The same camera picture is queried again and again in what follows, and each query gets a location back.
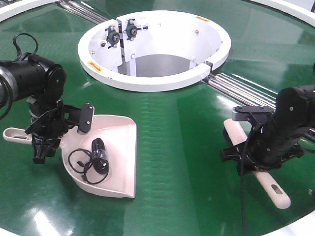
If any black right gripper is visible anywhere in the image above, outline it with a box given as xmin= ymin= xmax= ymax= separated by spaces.
xmin=220 ymin=120 xmax=305 ymax=176

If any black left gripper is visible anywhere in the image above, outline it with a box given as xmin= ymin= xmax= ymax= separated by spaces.
xmin=26 ymin=98 xmax=67 ymax=164

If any pink hand brush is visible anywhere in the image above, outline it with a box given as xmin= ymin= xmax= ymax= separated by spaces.
xmin=223 ymin=118 xmax=291 ymax=209

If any black cable bundle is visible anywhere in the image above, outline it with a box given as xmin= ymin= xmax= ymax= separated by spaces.
xmin=67 ymin=137 xmax=110 ymax=185

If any pink plastic dustpan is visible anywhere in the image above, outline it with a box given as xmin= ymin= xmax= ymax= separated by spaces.
xmin=3 ymin=115 xmax=137 ymax=198

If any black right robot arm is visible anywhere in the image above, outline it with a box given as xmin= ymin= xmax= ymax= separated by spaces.
xmin=221 ymin=85 xmax=315 ymax=176

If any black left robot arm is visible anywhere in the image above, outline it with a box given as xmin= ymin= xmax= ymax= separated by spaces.
xmin=0 ymin=54 xmax=67 ymax=164

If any orange arrow sticker front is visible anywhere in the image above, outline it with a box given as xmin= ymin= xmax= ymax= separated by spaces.
xmin=88 ymin=60 xmax=103 ymax=73

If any white outer rim left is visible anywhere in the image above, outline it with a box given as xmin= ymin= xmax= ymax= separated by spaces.
xmin=0 ymin=0 xmax=56 ymax=22

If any white rim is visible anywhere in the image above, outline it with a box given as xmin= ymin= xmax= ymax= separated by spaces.
xmin=251 ymin=0 xmax=315 ymax=28
xmin=0 ymin=0 xmax=56 ymax=22

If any steel rollers top left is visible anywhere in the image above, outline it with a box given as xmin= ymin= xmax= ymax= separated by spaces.
xmin=56 ymin=0 xmax=109 ymax=24

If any white outer rim right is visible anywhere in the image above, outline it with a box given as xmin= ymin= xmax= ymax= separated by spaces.
xmin=251 ymin=0 xmax=315 ymax=28

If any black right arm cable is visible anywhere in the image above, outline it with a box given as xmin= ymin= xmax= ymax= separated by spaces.
xmin=240 ymin=122 xmax=261 ymax=236

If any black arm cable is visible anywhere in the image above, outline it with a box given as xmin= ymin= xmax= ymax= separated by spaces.
xmin=240 ymin=122 xmax=261 ymax=236
xmin=0 ymin=33 xmax=39 ymax=121

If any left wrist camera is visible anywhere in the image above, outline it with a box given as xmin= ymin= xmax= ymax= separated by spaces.
xmin=63 ymin=103 xmax=95 ymax=134

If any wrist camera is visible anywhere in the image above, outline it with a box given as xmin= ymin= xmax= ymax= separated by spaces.
xmin=232 ymin=106 xmax=274 ymax=122
xmin=63 ymin=103 xmax=95 ymax=134

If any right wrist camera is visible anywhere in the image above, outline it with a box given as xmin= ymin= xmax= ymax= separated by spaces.
xmin=232 ymin=106 xmax=274 ymax=122

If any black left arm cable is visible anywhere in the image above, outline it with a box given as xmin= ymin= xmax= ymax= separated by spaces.
xmin=0 ymin=33 xmax=39 ymax=121

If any left black bearing mount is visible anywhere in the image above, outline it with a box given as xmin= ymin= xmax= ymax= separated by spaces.
xmin=106 ymin=25 xmax=120 ymax=49

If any black bearing mount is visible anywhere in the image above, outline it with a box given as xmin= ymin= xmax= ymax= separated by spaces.
xmin=125 ymin=19 xmax=149 ymax=41
xmin=106 ymin=25 xmax=120 ymax=49

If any white central ring housing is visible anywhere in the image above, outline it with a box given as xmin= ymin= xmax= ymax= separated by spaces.
xmin=78 ymin=10 xmax=231 ymax=92

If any right black bearing mount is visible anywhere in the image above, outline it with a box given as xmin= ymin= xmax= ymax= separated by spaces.
xmin=125 ymin=19 xmax=149 ymax=41

